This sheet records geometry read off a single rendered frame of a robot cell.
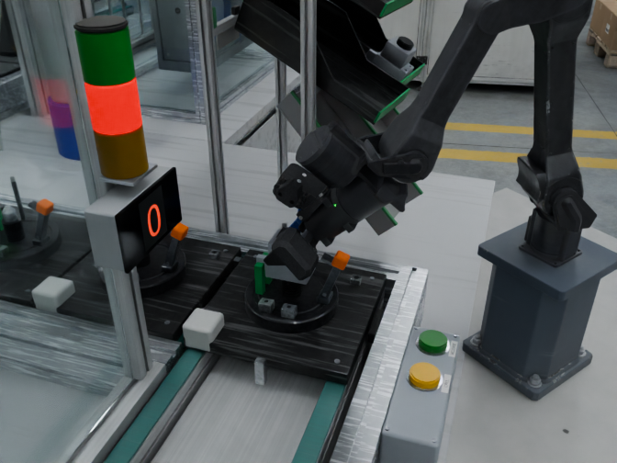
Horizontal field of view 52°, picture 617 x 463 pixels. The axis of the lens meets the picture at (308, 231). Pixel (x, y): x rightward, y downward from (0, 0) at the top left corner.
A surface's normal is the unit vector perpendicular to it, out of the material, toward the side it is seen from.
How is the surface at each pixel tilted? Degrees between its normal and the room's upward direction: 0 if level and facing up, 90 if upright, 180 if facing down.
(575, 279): 0
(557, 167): 60
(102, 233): 90
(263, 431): 0
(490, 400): 0
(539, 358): 90
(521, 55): 90
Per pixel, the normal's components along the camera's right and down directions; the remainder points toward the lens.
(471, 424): 0.00, -0.85
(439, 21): -0.15, 0.51
